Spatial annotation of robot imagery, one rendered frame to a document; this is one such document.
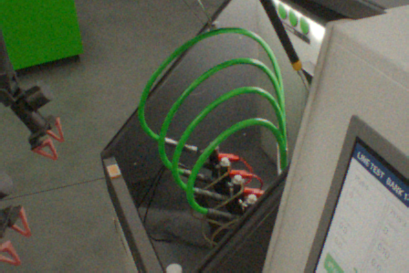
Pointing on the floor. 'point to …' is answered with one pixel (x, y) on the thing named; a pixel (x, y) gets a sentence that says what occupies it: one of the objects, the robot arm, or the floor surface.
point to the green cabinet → (38, 17)
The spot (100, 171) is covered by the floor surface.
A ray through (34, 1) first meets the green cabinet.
